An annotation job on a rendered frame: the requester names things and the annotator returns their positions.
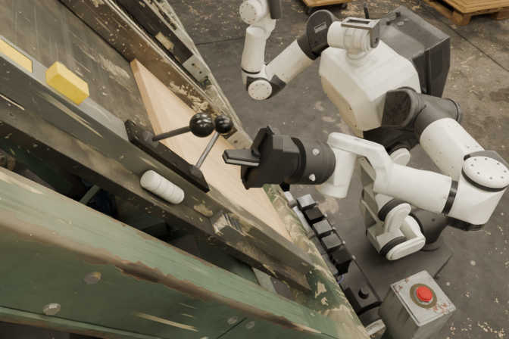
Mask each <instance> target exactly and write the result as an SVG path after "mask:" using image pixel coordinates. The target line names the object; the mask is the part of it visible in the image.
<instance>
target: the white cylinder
mask: <svg viewBox="0 0 509 339"><path fill-rule="evenodd" d="M140 183H141V186H142V187H143V188H145V189H147V190H149V191H150V192H152V193H154V194H156V195H157V196H159V197H161V198H163V199H165V200H166V201H168V202H169V203H172V204H179V203H180V202H181V201H182V200H183V198H184V193H183V190H181V189H180V188H179V187H177V186H176V185H174V184H173V183H172V182H170V181H168V180H166V179H165V178H164V177H162V176H160V175H158V174H157V173H156V172H154V171H152V170H149V171H147V172H146V173H144V174H143V176H142V178H141V181H140Z"/></svg>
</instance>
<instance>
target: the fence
mask: <svg viewBox="0 0 509 339"><path fill-rule="evenodd" d="M0 40H2V41H3V42H5V43H6V44H8V45H10V46H11V47H12V48H13V49H15V50H16V51H18V52H20V53H21V54H22V55H23V56H25V57H26V58H28V59H29V60H31V67H32V72H30V71H29V70H27V69H26V68H24V67H22V66H21V65H19V64H18V63H17V62H15V61H13V60H12V59H11V58H9V57H8V56H7V55H5V54H3V53H2V52H0V92H1V93H2V94H3V95H6V96H7V97H9V98H10V99H12V100H14V101H16V102H17V103H18V104H21V105H22V106H24V107H25V108H27V109H29V110H31V111H32V112H33V113H35V114H37V115H39V116H40V117H42V118H44V119H45V120H47V121H49V122H50V123H52V124H54V125H55V126H57V127H58V128H60V129H62V130H64V131H65V132H67V133H69V134H70V135H72V136H73V137H75V138H77V139H79V140H80V141H82V142H84V143H85V144H87V145H88V146H90V147H92V148H94V149H96V150H97V151H99V152H100V153H102V154H103V155H105V156H107V157H109V158H111V159H112V160H114V161H115V162H117V163H119V164H120V165H121V166H124V167H125V168H127V169H128V170H130V171H132V172H133V173H135V174H136V175H138V176H140V177H142V176H143V174H144V173H146V172H147V171H149V170H152V171H154V172H156V173H157V174H158V175H160V176H162V177H164V178H165V179H166V180H168V181H170V182H172V183H173V184H174V185H176V186H177V187H179V188H180V189H181V190H183V193H184V198H183V200H182V202H183V203H184V204H187V205H188V206H190V207H191V208H193V209H195V210H197V211H198V212H199V213H202V214H203V215H205V216H206V217H208V218H210V217H211V216H213V215H214V214H215V213H217V212H218V211H219V210H222V211H223V212H224V213H226V214H228V215H230V216H231V217H232V218H234V219H236V220H237V221H239V224H240V226H241V227H242V230H243V232H244V234H245V237H244V239H245V240H246V241H248V242H250V243H251V244H253V245H254V246H256V247H258V248H260V249H262V250H263V251H265V252H266V253H268V254H269V255H271V256H273V257H275V258H277V259H278V260H280V261H281V262H283V263H285V264H286V265H288V266H290V267H292V268H293V269H295V270H296V271H298V272H300V273H301V274H303V275H306V274H307V273H308V272H310V271H311V270H312V269H314V268H315V265H314V264H313V262H312V260H311V258H310V257H309V256H308V253H306V252H305V251H303V250H302V249H301V248H300V247H298V246H297V245H295V244H293V243H292V242H291V241H290V240H288V239H287V238H285V237H284V236H282V235H281V234H280V233H279V232H277V231H275V230H274V229H272V228H271V227H269V225H267V224H266V223H264V222H263V221H261V220H260V219H259V218H257V217H256V216H254V215H253V214H252V213H250V212H248V211H247V210H246V209H245V208H243V207H242V206H240V205H239V204H237V203H236V202H235V201H233V200H232V199H231V198H229V197H227V196H226V195H225V194H224V193H222V192H221V191H219V190H218V189H216V188H215V187H214V186H213V185H211V184H209V183H208V182H207V184H208V187H209V189H210V191H209V192H208V193H205V192H203V191H202V190H201V189H199V188H197V187H196V186H194V185H193V184H192V183H190V182H188V181H187V180H185V179H184V178H183V177H181V176H179V175H178V174H176V173H175V172H174V171H172V170H171V169H169V168H168V167H166V166H165V165H163V164H162V163H160V162H159V161H157V160H156V159H154V158H153V157H151V156H150V155H148V154H147V153H145V152H144V151H142V150H141V149H139V148H137V147H136V146H135V145H134V144H132V143H131V142H130V141H129V139H128V135H127V133H126V128H125V125H124V122H122V121H121V120H119V119H118V118H116V117H115V116H114V115H113V114H111V113H109V112H108V111H107V110H105V109H104V108H103V107H101V106H100V105H98V104H97V103H95V102H94V101H93V100H92V99H90V98H88V97H87V98H86V99H85V100H84V101H82V102H81V103H80V104H77V103H76V102H74V101H72V100H71V99H69V98H68V97H67V96H66V95H64V94H62V93H61V92H59V91H58V90H57V89H55V88H53V87H52V86H50V85H49V84H48V83H47V82H46V76H45V72H46V70H47V69H48V68H47V67H45V66H43V65H42V64H41V63H39V62H38V61H37V60H35V59H34V58H32V57H31V56H29V55H28V54H27V53H26V52H24V51H22V50H21V49H19V48H18V47H17V46H16V45H14V44H13V43H11V42H9V41H8V40H7V39H6V38H4V37H3V36H1V35H0Z"/></svg>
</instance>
